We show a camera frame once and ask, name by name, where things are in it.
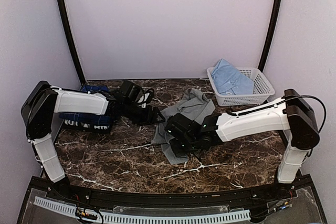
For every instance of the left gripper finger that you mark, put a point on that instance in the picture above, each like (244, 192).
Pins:
(156, 113)
(149, 121)

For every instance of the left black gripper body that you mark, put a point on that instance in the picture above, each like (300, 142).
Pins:
(137, 116)

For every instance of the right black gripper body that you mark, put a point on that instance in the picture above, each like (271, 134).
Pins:
(188, 145)

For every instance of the grey long sleeve shirt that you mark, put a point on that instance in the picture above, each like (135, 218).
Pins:
(195, 106)

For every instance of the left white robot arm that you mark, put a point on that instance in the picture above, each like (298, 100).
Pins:
(37, 113)

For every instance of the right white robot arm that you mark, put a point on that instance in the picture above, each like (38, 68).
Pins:
(290, 112)

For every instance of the blue plaid folded shirt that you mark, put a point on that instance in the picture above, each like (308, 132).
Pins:
(91, 104)

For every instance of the light blue shirt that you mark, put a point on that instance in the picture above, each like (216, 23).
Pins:
(228, 80)

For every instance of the white plastic basket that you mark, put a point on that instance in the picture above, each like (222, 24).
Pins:
(262, 89)

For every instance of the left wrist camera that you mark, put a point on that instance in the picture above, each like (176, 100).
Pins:
(131, 93)

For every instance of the white slotted cable duct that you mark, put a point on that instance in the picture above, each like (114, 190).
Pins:
(70, 210)

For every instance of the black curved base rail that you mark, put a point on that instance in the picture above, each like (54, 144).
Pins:
(253, 198)

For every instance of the left black frame post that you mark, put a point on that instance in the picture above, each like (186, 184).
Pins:
(70, 41)

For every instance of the black frame post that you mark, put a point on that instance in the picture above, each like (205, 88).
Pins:
(70, 41)
(269, 35)

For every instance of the right black frame post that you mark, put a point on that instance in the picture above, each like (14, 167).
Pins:
(269, 35)

